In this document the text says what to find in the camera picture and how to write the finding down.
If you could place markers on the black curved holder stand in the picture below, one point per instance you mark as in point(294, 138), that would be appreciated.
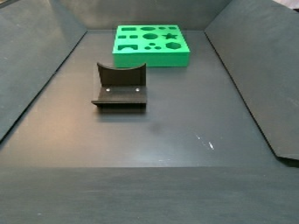
point(122, 85)

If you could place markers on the green shape sorter block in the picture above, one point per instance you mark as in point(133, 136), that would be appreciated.
point(156, 44)

